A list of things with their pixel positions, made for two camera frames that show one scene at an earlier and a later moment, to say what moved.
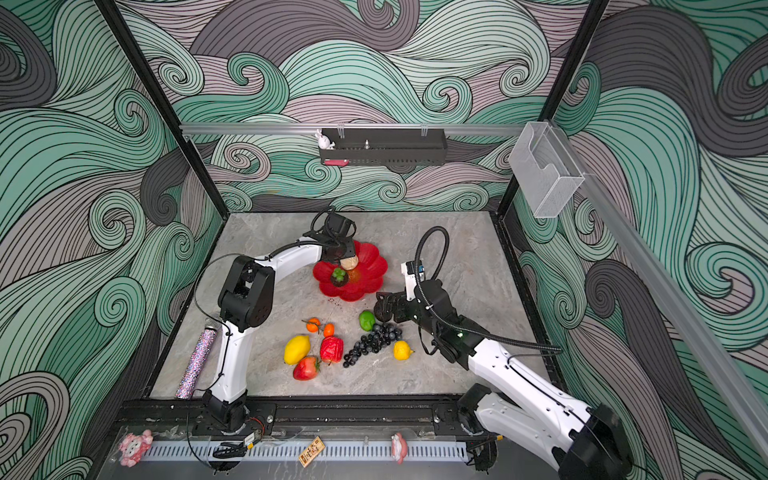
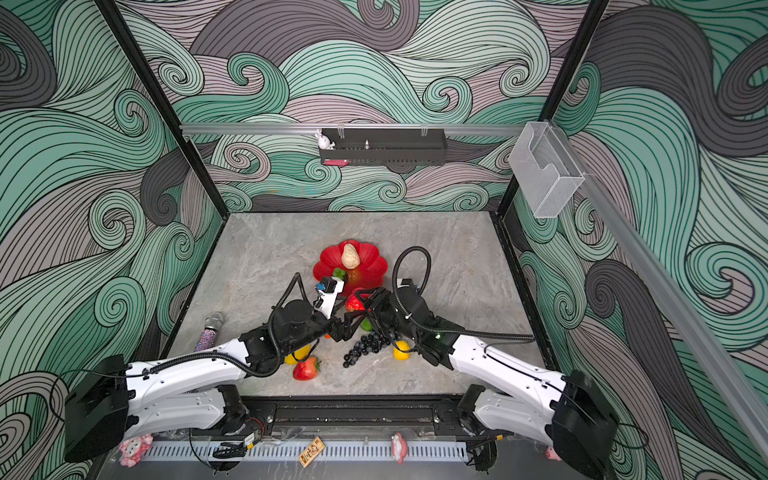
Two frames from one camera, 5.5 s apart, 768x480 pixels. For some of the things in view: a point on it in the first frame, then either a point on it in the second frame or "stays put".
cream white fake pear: (349, 263) stays put
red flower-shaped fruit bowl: (367, 276) stays put
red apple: (332, 349) -> (354, 301)
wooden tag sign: (312, 452) stays put
